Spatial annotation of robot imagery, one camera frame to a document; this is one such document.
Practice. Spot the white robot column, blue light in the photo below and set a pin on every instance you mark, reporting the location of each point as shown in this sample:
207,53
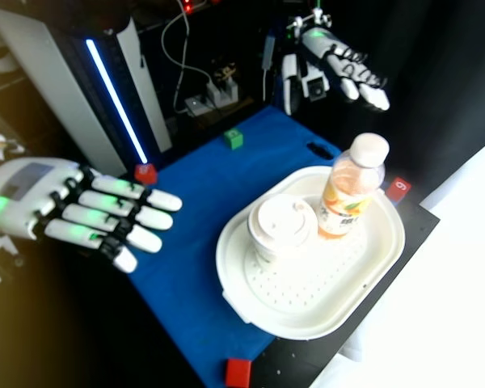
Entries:
44,81

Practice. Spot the green block with C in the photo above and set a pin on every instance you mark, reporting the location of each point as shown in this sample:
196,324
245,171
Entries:
233,138

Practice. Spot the red block with six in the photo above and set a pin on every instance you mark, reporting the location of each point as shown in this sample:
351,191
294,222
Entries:
399,188

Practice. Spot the white power strip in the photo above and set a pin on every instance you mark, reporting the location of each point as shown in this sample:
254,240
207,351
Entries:
210,99

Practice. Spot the white adapter box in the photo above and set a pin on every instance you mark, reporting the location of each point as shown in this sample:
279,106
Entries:
268,50

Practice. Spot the white paper cup with lid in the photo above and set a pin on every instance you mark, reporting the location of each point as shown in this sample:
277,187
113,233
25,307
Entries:
279,218

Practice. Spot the red block with eight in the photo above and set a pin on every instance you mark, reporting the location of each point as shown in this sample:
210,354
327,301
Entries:
145,174

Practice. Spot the orange drink bottle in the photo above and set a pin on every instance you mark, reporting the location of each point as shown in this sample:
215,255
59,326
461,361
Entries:
347,194

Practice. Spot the white perforated tray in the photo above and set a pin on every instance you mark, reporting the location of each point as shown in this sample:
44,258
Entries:
307,291

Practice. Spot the blue cloth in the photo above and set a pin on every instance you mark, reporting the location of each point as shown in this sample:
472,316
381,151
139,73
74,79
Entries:
194,242

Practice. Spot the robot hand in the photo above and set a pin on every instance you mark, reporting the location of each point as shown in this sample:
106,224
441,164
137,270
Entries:
319,42
20,190

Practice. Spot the plain red block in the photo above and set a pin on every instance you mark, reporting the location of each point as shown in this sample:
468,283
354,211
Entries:
238,372

